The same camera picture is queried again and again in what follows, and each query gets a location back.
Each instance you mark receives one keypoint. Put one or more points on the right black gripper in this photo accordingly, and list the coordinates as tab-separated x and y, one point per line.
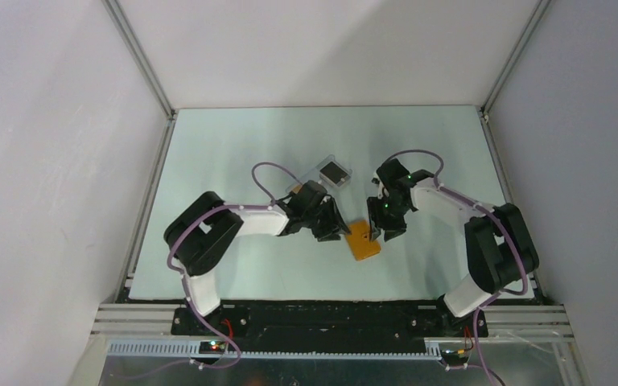
376	222

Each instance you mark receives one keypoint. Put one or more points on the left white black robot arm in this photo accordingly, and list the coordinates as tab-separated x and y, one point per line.
199	238

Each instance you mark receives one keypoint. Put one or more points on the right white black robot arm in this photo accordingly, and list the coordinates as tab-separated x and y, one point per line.
497	244

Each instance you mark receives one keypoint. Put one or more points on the black credit card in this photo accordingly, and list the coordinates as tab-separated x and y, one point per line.
334	174

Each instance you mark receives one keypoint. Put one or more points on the orange leather card holder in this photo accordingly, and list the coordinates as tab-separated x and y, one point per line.
359	241

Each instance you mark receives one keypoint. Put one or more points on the clear plastic card tray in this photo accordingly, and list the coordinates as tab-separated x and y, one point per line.
313	175

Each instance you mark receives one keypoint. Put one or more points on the right aluminium frame rail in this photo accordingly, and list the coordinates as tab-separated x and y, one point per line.
536	16

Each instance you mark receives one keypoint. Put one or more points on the left controller circuit board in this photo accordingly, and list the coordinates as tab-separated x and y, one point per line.
212	347

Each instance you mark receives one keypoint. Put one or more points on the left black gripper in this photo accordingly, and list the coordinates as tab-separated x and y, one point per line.
334	223

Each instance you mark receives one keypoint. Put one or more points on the left aluminium frame rail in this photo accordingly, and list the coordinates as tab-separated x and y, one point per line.
121	21

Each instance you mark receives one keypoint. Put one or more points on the aluminium frame rail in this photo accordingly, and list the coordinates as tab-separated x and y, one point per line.
121	21
536	16

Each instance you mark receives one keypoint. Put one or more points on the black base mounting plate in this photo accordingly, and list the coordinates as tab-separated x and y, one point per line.
330	327

